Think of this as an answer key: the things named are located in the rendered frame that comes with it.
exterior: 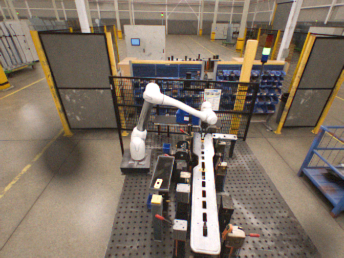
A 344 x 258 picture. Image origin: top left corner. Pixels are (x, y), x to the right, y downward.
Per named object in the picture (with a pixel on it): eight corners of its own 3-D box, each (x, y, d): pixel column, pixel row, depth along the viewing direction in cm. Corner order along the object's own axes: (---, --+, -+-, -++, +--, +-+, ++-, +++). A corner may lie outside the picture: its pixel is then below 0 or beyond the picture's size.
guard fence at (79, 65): (128, 132, 412) (114, 31, 308) (127, 135, 400) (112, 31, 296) (67, 133, 405) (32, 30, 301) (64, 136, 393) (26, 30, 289)
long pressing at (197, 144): (226, 256, 108) (226, 255, 107) (188, 251, 110) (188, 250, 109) (212, 133, 225) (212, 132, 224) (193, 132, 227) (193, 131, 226)
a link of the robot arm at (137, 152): (130, 160, 198) (128, 145, 185) (131, 149, 213) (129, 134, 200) (145, 159, 201) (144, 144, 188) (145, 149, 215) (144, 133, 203)
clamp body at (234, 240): (238, 268, 128) (250, 240, 109) (217, 265, 129) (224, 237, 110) (235, 252, 137) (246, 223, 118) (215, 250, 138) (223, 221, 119)
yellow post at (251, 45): (231, 176, 302) (263, 41, 197) (219, 175, 303) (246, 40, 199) (229, 168, 317) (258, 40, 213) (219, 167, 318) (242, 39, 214)
